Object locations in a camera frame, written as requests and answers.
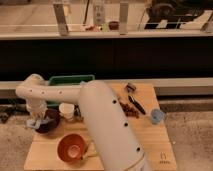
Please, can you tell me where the purple bowl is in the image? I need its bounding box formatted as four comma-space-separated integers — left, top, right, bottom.
37, 109, 60, 134

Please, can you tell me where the light blue towel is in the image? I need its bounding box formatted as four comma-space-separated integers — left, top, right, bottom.
26, 119, 48, 129

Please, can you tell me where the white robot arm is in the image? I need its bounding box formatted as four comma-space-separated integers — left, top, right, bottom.
15, 74, 153, 171

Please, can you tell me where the dark red background bowl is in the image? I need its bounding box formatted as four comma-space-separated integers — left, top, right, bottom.
109, 21, 119, 30

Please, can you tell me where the orange bowl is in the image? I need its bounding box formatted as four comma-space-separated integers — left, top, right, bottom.
57, 134, 86, 163

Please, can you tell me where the small metal clip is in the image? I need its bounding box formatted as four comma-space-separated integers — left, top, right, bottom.
125, 83, 136, 92

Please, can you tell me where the green plastic bin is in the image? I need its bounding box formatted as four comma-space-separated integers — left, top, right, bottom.
46, 74, 96, 108

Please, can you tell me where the wooden board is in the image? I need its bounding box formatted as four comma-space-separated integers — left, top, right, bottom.
24, 85, 177, 171

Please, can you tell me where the white paper cup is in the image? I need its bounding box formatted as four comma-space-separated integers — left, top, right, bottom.
59, 103, 74, 120

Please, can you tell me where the small blue cup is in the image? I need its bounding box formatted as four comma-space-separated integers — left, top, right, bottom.
151, 109, 165, 124

